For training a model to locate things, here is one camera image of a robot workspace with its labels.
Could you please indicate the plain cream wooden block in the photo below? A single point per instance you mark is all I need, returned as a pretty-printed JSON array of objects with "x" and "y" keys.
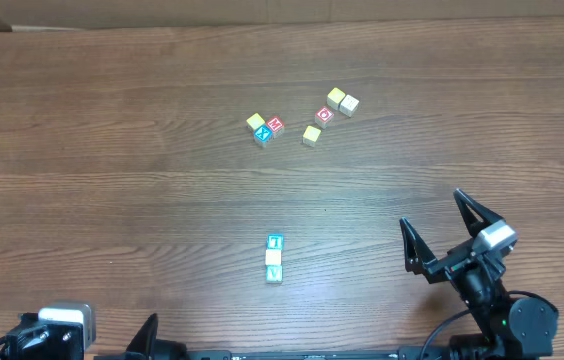
[{"x": 273, "y": 257}]

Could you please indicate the yellow smiley block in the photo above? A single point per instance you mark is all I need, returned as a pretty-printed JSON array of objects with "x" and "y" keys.
[{"x": 311, "y": 135}]

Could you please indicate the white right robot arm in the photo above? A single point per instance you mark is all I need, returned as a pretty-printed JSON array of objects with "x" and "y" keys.
[{"x": 513, "y": 324}]

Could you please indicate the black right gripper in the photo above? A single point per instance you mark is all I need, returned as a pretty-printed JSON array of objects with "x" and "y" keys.
[{"x": 452, "y": 260}]

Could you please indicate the yellow G letter block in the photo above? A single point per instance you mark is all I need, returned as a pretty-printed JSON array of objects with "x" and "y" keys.
[{"x": 255, "y": 121}]

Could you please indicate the red M letter block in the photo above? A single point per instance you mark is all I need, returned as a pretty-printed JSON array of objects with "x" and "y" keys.
[{"x": 276, "y": 125}]

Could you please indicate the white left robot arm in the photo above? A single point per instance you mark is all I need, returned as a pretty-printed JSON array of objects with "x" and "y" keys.
[{"x": 66, "y": 330}]

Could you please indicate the red picture block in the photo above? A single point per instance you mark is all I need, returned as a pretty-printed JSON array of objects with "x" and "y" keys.
[{"x": 324, "y": 116}]

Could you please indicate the yellow green picture block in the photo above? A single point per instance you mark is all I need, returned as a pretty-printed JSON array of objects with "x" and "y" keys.
[{"x": 274, "y": 274}]

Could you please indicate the blue X letter block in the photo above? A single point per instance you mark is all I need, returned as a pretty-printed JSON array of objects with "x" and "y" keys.
[{"x": 263, "y": 135}]

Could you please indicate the yellow top block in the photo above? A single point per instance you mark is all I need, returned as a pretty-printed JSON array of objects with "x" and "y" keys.
[{"x": 335, "y": 97}]

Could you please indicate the white letter block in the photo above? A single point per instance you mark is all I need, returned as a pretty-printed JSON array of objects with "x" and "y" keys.
[{"x": 349, "y": 105}]

